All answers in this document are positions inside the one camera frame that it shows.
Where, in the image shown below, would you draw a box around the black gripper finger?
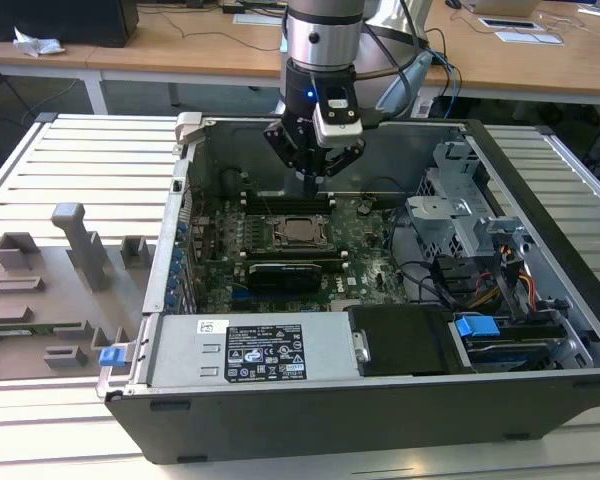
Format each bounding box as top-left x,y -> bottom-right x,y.
312,137 -> 368,196
263,121 -> 316,196

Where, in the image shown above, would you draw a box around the thin wire locking lever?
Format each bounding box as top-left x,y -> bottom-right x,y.
257,192 -> 283,238

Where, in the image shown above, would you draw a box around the metal socket cover frame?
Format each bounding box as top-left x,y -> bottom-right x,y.
271,215 -> 332,247

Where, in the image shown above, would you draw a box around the silver square CPU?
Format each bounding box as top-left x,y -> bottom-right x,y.
281,218 -> 322,242

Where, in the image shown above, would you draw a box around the black RAM slot row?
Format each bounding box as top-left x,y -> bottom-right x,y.
240,247 -> 352,272
240,191 -> 335,212

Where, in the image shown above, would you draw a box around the CPU socket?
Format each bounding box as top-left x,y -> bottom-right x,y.
267,213 -> 337,249

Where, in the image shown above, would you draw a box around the white paper sheet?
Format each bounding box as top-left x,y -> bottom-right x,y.
232,13 -> 288,26

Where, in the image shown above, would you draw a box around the grey case release latch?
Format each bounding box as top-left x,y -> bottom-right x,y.
173,112 -> 204,156

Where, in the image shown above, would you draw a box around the metal drive cage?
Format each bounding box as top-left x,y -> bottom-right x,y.
404,142 -> 531,261

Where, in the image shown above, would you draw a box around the green motherboard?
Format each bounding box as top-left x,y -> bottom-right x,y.
189,197 -> 411,314

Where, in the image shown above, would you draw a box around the wooden desk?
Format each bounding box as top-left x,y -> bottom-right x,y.
0,0 -> 600,107

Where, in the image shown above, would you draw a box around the black graphics card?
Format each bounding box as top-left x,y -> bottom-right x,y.
247,259 -> 325,297

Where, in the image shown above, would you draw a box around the silver hinge latch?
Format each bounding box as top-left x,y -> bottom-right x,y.
351,328 -> 372,364

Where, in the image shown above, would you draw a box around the black plastic shroud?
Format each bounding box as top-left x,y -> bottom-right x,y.
347,304 -> 476,379

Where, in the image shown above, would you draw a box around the hard disk in blue carrier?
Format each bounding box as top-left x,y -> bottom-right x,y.
449,313 -> 569,374

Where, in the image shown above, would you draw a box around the white paper sheets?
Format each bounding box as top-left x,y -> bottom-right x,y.
494,29 -> 565,46

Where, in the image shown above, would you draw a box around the silver power supply unit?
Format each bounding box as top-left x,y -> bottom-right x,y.
147,313 -> 364,389

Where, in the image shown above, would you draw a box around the black box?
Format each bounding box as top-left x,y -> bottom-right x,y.
0,0 -> 140,49

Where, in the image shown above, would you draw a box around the black open PC case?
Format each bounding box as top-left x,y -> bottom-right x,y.
95,112 -> 600,466

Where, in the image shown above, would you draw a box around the crumpled white paper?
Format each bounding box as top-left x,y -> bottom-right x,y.
12,25 -> 66,57

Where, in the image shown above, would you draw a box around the grey parts rack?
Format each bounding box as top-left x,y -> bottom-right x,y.
0,202 -> 159,381

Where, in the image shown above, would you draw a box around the green RAM stick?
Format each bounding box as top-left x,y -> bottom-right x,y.
0,322 -> 89,336

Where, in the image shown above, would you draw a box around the white wrist camera black mount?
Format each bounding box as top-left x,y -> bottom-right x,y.
312,85 -> 365,150

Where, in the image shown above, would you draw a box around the blue cable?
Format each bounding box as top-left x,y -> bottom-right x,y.
432,49 -> 464,120

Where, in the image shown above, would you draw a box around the black cable connector block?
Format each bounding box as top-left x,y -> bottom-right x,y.
432,254 -> 476,297

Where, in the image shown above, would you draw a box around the desk cable hatch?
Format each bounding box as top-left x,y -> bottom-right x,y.
479,16 -> 540,31

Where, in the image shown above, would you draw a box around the yellow red wire bundle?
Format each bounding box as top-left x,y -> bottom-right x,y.
469,244 -> 539,309

